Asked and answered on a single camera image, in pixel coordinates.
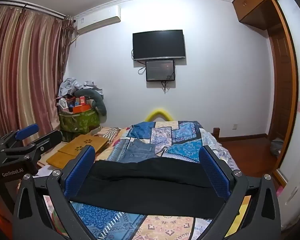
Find small black monitor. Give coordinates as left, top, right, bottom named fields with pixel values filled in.
left=145, top=59, right=176, bottom=82

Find white sliding wardrobe door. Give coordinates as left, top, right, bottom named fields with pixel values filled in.
left=275, top=0, right=300, bottom=183

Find wooden door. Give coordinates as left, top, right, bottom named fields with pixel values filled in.
left=266, top=27, right=298, bottom=157

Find wooden overhead cabinet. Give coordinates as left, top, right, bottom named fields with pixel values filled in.
left=232, top=0, right=286, bottom=31

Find striped cloth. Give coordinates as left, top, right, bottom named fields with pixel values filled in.
left=90, top=127, right=121, bottom=143

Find curtain rail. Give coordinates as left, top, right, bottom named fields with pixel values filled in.
left=0, top=1, right=66, bottom=20

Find grey curved pillow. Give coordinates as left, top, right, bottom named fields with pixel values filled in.
left=75, top=89, right=107, bottom=117

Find brown curtain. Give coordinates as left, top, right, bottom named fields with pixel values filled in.
left=57, top=15, right=75, bottom=85

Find black pants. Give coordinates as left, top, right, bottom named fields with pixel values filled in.
left=69, top=155, right=227, bottom=218

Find orange box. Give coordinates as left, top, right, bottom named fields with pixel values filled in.
left=72, top=104, right=92, bottom=114

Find green patterned bag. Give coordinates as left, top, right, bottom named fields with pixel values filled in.
left=59, top=107, right=101, bottom=142

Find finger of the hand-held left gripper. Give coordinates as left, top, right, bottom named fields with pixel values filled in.
left=1, top=123, right=40, bottom=146
left=1, top=129, right=63, bottom=161

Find black wall television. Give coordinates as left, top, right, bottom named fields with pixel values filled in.
left=132, top=29, right=186, bottom=62

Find white air conditioner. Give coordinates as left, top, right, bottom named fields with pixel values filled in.
left=76, top=5, right=122, bottom=35

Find yellow printed blanket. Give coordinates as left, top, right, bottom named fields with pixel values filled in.
left=231, top=194, right=252, bottom=230

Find blue patchwork bed sheet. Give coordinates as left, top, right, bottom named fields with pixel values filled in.
left=44, top=120, right=250, bottom=240

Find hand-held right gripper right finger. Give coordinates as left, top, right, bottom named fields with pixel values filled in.
left=198, top=145, right=282, bottom=240

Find white appliance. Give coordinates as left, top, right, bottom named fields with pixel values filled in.
left=279, top=145, right=300, bottom=232

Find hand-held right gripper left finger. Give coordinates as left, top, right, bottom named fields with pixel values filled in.
left=12, top=145, right=96, bottom=240

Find pink striped curtain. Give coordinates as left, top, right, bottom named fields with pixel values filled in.
left=0, top=5, right=65, bottom=153

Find wooden folding lap table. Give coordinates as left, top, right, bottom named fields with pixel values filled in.
left=46, top=134, right=110, bottom=169

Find yellow curved cushion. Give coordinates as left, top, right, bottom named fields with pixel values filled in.
left=145, top=107, right=174, bottom=122

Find grey cloth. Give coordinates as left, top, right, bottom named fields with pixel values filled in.
left=270, top=138, right=284, bottom=156

